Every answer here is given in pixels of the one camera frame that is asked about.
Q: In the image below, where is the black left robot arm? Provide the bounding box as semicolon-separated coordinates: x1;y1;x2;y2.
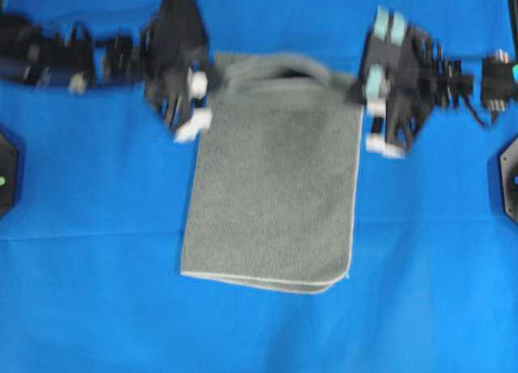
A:
1;0;221;143

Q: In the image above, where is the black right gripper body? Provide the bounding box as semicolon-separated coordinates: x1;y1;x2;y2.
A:
362;6;433;153

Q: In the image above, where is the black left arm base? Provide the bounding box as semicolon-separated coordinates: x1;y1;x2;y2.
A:
1;125;26;218

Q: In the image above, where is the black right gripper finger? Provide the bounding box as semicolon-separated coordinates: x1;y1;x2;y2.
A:
365;117;405;159
347;63;389;110

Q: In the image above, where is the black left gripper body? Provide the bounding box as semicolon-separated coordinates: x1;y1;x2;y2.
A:
144;0;209;126

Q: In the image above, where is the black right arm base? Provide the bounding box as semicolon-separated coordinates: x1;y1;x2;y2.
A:
487;135;517;227

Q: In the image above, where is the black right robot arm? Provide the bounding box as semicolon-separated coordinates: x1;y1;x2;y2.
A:
353;6;517;159

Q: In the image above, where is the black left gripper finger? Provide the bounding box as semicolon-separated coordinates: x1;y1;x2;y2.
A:
188;61;225;100
174;108;213;143

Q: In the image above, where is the blue table cloth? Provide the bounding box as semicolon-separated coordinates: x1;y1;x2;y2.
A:
0;0;518;373

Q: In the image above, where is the grey microfibre towel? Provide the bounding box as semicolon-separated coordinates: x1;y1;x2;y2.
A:
180;53;363;295

